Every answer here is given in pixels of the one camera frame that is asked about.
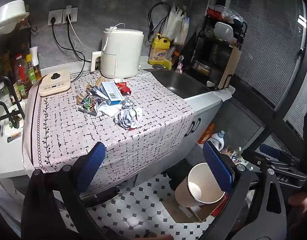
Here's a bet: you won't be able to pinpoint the white tissue paper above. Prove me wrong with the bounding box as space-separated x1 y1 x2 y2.
96 101 122 117

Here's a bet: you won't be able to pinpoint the blue white carton box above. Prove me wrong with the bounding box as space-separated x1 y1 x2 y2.
100 81 124 106

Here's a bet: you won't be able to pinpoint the red white paper wrapper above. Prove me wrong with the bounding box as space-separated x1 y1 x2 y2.
115 82 132 96

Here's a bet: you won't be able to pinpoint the brown paper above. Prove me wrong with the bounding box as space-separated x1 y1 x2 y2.
86 76 107 90

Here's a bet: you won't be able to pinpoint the silver foil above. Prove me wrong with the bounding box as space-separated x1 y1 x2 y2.
121 98 136 109

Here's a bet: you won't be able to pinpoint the beige trash bin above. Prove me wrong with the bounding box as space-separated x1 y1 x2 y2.
175 163 225 207

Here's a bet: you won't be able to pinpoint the steel kitchen sink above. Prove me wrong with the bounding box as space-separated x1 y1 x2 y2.
147 69 211 99

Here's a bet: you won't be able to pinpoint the person's right hand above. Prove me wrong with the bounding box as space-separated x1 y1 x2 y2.
288 192 307 213

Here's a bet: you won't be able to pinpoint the white laundry detergent bottle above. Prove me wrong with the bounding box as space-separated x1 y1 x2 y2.
209 130 225 152

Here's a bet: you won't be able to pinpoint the patterned white tablecloth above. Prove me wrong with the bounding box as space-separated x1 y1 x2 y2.
22 70 194 194

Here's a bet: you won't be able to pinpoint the orange bottle on floor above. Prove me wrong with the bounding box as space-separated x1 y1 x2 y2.
198 123 215 144

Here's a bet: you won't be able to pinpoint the cardboard piece on floor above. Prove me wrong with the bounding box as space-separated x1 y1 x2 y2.
162 195 227 223

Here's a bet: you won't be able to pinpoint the cream induction base unit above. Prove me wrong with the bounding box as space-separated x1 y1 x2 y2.
38 69 71 97

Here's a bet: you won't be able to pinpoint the green label oil bottle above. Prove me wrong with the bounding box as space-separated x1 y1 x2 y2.
25 54 37 85

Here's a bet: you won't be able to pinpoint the cream air fryer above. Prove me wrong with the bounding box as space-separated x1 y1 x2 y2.
90 26 144 79

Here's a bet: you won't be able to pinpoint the wooden cutting board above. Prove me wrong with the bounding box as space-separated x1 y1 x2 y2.
217 47 241 89

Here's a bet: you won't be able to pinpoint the red label sauce bottle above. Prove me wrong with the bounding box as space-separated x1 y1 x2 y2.
14 54 32 99

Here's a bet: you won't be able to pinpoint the yellow sponge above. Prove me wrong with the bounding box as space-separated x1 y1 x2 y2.
163 59 173 70

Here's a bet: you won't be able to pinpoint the white cap spray bottle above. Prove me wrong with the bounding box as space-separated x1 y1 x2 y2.
29 46 42 80

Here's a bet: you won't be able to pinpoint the yellow detergent bottle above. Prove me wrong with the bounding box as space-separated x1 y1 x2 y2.
148 33 170 65

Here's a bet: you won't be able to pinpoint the black dish rack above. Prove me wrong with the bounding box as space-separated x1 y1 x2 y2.
181 14 247 90

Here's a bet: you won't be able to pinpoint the hanging white plastic bags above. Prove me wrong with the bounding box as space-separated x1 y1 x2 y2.
162 4 190 46

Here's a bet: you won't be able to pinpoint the white bowl on shelf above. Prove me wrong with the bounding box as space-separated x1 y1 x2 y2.
0 0 30 35

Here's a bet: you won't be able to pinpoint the black cabinet handle right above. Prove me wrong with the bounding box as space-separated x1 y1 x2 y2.
191 117 202 133

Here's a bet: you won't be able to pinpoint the black cabinet handle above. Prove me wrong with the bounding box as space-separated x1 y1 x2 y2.
191 117 202 133
184 121 195 137

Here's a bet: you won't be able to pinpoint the black cabinet handle left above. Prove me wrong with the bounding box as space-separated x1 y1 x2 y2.
184 121 195 137

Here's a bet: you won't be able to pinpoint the black wire shelf rack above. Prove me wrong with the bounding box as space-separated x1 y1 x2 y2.
0 76 26 136

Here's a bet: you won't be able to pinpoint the black hanging cable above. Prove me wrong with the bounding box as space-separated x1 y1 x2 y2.
147 2 172 43

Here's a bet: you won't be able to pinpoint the black power cable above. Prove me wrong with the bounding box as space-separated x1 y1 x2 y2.
51 17 87 82

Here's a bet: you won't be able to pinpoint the right wall socket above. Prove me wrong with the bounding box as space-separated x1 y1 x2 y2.
62 5 78 24

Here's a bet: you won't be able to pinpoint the wall socket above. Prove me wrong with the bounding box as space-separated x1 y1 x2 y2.
62 5 78 24
48 9 63 26

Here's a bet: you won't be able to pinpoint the white charging cable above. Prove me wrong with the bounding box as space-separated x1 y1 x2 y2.
67 13 126 53

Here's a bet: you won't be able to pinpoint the left wall socket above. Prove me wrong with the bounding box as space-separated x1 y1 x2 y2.
48 9 63 26

